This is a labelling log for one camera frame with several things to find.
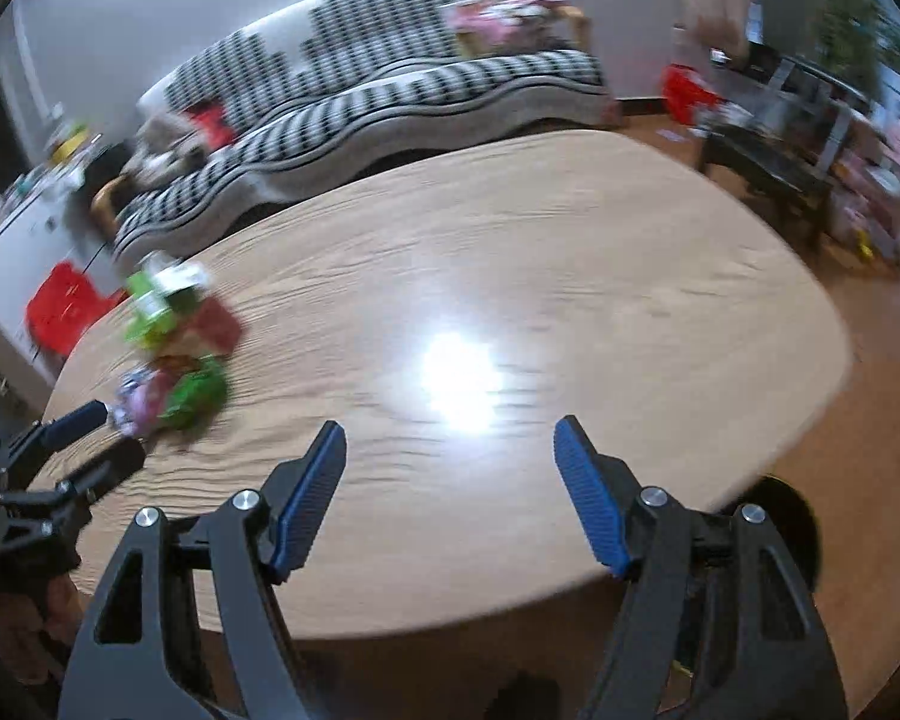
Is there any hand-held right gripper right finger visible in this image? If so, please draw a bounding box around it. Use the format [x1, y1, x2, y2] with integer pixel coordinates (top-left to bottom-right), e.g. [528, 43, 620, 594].
[553, 415, 850, 720]

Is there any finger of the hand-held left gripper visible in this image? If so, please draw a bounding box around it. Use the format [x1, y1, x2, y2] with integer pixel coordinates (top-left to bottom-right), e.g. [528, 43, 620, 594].
[0, 400, 112, 479]
[45, 438, 148, 515]

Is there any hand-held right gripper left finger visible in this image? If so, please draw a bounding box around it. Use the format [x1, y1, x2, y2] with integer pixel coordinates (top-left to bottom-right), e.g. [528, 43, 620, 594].
[58, 421, 347, 720]

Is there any pink snack packet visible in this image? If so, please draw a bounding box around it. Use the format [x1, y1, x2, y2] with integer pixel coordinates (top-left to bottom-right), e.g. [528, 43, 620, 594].
[114, 369, 169, 439]

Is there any person's left forearm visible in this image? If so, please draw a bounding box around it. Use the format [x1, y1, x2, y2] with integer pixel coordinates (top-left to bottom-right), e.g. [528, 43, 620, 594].
[0, 577, 85, 698]

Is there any red plastic chair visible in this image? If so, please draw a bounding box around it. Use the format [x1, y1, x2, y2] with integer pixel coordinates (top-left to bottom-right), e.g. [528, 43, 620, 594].
[25, 260, 126, 358]

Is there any red snack packet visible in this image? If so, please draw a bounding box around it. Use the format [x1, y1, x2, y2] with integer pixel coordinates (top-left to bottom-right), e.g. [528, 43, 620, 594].
[184, 300, 242, 358]

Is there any white cabinet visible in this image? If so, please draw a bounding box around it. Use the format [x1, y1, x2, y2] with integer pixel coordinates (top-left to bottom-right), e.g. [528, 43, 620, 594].
[0, 162, 121, 385]

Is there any yellow box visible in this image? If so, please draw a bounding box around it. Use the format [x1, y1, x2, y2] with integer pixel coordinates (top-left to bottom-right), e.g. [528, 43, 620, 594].
[48, 123, 92, 164]

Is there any brown plush toy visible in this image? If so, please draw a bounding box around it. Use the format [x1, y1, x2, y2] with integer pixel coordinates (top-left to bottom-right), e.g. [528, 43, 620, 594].
[130, 115, 205, 187]

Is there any red cloth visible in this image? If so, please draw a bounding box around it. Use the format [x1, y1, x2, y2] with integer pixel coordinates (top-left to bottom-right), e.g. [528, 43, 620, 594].
[183, 103, 238, 156]

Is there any dark coffee table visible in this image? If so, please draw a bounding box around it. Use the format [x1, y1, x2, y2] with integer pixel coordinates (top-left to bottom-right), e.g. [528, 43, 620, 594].
[696, 123, 835, 250]

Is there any black white patterned blanket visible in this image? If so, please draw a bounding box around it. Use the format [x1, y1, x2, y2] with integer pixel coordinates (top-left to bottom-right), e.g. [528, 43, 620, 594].
[112, 0, 608, 263]

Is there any red plastic bag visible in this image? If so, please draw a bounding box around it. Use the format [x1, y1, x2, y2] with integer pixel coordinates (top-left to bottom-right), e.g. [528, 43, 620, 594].
[661, 63, 722, 125]

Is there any pink printed cushion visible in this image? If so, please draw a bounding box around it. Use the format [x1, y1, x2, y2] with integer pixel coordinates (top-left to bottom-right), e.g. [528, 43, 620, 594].
[448, 0, 565, 55]

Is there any green potted plant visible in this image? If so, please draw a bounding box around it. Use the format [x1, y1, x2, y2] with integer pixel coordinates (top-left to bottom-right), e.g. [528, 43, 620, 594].
[816, 0, 884, 91]

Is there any wooden frame sofa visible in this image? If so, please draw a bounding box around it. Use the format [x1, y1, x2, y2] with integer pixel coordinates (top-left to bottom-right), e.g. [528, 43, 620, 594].
[92, 0, 608, 265]

